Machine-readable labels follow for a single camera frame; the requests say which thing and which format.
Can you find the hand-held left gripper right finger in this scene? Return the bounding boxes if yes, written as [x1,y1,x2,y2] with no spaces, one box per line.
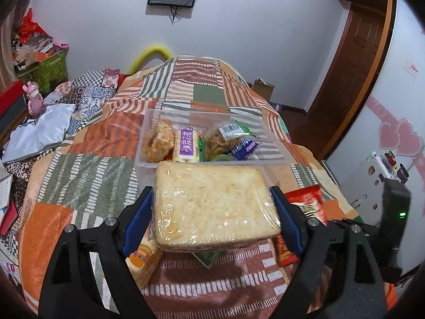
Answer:
[270,186,387,319]

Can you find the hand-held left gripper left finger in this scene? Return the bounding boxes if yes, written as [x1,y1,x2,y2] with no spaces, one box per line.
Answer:
[38,186,156,319]

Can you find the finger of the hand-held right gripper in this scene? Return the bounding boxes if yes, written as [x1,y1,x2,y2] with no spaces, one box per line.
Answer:
[327,219,382,250]

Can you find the clear plastic container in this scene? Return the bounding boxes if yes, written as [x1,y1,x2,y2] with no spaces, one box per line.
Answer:
[135,108,301,173]

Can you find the toast bread packet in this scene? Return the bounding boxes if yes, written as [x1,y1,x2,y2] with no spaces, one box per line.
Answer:
[151,161,283,252]

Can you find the blue snack bag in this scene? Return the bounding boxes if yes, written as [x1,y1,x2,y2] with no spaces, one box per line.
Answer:
[227,140,261,161]

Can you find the clear packet of fried snacks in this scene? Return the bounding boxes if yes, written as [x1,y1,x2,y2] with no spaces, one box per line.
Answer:
[145,119,176,163]

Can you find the purple label wafer packet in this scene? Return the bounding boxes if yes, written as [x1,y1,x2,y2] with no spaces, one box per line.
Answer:
[173,127,202,164]

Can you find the barcode label snack packet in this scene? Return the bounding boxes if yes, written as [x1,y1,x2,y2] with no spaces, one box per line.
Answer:
[202,124,253,160]

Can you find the bright green snack packet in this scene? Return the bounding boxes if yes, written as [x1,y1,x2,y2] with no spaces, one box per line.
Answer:
[232,120,257,137]

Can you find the red snack bag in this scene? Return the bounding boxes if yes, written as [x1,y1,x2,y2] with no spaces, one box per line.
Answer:
[274,186,329,267]

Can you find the white cabinet with stickers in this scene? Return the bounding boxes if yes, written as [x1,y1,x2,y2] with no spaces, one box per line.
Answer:
[342,151,410,275]

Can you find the orange label cracker packet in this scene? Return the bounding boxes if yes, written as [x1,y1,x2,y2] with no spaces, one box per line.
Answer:
[126,233,164,288]

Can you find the dark green snack packet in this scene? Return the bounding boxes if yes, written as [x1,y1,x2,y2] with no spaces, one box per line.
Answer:
[191,249,223,269]

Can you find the white wardrobe door pink hearts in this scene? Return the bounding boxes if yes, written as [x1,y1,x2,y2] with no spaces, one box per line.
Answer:
[324,0,425,275]

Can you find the brown cardboard box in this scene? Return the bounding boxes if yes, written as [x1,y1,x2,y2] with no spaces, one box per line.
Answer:
[252,79,275,102]

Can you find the light grey cloth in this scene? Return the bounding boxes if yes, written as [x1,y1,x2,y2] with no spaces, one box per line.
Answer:
[2,104,77,164]

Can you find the checkered patchwork quilt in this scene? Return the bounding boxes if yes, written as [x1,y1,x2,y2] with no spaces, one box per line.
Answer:
[7,69,121,173]

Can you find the white open notebook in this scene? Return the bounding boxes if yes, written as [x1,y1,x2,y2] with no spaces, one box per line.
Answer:
[0,173,14,211]

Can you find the white paper label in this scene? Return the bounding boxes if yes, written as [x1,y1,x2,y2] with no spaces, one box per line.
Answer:
[401,55,420,80]

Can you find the brown wooden door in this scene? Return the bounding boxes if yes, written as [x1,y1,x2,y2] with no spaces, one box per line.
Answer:
[307,0,398,161]

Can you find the pink rabbit toy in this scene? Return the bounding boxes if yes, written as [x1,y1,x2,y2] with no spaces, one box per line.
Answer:
[23,81,46,119]

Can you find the dark grey box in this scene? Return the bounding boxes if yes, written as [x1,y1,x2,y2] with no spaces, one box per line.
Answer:
[0,96,29,131]

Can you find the yellow foam tube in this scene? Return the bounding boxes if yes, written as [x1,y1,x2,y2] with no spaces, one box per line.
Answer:
[129,44,174,74]

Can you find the green patterned box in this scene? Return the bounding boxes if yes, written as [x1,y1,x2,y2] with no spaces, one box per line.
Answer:
[16,48,69,94]

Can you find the red box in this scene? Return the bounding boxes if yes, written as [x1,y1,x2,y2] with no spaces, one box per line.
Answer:
[0,80,24,115]

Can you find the pile of cardboard scraps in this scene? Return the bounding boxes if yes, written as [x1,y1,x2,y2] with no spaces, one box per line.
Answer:
[11,33,56,71]

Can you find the red plastic bag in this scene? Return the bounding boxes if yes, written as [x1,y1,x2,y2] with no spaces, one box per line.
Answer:
[18,8,44,41]

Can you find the brown striped curtain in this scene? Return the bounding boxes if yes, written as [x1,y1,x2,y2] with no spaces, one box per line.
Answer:
[0,0,39,87]

